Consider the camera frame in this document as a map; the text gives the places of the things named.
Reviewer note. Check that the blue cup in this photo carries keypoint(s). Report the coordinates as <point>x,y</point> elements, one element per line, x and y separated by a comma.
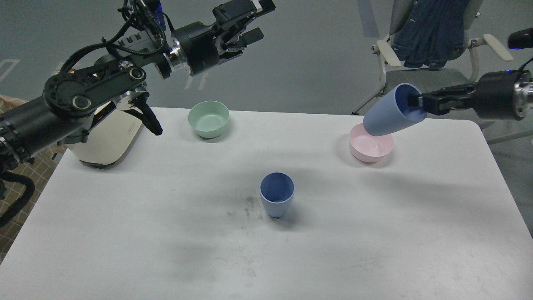
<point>277,191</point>
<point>393,113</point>

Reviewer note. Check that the grey office chair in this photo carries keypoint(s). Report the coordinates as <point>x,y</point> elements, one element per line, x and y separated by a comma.
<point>430,80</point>

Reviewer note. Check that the blue denim jacket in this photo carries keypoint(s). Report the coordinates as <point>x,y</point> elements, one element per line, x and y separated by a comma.
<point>433,33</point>

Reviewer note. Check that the cream toaster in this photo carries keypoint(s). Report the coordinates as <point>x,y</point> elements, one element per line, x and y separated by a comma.
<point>109,141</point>

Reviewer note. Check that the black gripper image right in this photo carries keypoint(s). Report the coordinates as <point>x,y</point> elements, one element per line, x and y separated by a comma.
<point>503,95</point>

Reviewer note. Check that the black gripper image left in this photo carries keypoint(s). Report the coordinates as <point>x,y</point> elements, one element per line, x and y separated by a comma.
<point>198,47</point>

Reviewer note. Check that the green bowl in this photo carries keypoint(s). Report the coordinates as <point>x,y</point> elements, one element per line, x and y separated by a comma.
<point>209,119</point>

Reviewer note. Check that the pink bowl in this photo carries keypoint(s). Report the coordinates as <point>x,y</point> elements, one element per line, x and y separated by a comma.
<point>368,148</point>

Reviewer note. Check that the brown checked cloth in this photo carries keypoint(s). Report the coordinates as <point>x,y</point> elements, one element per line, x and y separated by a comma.
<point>15,194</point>

